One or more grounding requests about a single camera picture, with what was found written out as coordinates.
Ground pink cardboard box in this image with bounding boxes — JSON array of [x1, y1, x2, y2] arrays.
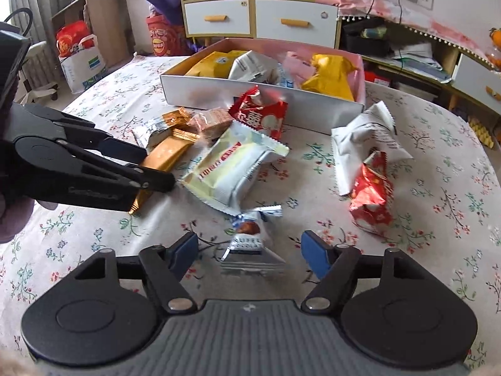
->
[[160, 38, 366, 136]]

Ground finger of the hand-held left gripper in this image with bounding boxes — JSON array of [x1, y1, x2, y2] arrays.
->
[[65, 141, 175, 192], [63, 115, 148, 165]]

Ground white triangular snack packet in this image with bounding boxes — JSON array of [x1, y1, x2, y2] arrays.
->
[[228, 50, 283, 86]]

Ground person's left forearm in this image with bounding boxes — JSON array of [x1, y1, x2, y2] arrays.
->
[[0, 190, 38, 244]]

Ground pile of papers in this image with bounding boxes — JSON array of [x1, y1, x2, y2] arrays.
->
[[387, 40, 453, 84]]

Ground red packet white circle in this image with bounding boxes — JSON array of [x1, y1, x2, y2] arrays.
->
[[228, 85, 289, 140]]

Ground pink cloth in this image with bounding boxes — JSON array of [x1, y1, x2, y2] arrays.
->
[[314, 0, 486, 53]]

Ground cream wafer packet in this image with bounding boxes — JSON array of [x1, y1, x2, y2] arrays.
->
[[179, 121, 291, 216]]

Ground pink snack packet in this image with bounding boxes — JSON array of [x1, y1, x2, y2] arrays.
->
[[282, 51, 318, 84]]

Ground yellow block toy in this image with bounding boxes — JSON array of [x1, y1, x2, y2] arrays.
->
[[469, 115, 496, 148]]

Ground clear biscuit packet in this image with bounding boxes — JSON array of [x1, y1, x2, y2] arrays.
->
[[187, 107, 234, 140]]

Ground large yellow snack packet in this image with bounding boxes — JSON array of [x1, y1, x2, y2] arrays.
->
[[184, 50, 248, 79]]

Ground red shopping bag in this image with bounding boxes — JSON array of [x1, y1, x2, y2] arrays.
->
[[56, 20, 91, 57]]

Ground small gold packet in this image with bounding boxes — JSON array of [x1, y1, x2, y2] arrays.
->
[[162, 107, 195, 128]]

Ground red foil packet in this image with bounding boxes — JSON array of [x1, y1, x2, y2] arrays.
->
[[349, 150, 395, 236]]

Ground black basket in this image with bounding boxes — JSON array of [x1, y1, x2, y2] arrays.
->
[[340, 16, 393, 58]]

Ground white stool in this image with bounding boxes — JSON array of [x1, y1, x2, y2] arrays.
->
[[20, 41, 60, 101]]

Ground white drawer wooden handle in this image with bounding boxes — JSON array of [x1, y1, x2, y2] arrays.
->
[[255, 0, 339, 40], [454, 53, 501, 102], [184, 0, 251, 38]]

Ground grey curtain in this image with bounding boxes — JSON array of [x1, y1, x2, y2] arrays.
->
[[7, 0, 65, 45]]

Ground red gift bag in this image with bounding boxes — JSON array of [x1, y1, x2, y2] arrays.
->
[[146, 15, 189, 57]]

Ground small silver blue packet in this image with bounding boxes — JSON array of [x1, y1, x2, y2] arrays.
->
[[131, 118, 170, 150]]

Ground low wooden cabinet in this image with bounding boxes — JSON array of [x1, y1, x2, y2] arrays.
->
[[338, 19, 501, 114]]

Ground white shopping bag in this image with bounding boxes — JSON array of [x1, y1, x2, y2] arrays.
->
[[59, 34, 109, 95]]

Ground small silver chocolate candy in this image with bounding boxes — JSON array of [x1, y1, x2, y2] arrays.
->
[[219, 205, 287, 275]]

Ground gold bar packet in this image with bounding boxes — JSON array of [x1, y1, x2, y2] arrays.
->
[[128, 126, 201, 215]]

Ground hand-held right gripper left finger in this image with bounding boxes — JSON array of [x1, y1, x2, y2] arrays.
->
[[72, 232, 199, 315]]

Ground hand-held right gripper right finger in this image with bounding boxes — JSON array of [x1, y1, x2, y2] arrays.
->
[[301, 230, 428, 314]]

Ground wooden desk shelf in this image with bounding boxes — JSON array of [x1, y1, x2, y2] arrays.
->
[[51, 0, 134, 68]]

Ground yellow packet ribbed seam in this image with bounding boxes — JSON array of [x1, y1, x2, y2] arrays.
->
[[301, 54, 360, 101]]

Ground white crinkled snack packet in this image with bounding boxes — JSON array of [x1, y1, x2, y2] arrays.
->
[[330, 101, 414, 197]]

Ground black power cable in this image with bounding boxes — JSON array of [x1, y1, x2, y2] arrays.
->
[[366, 0, 405, 40]]

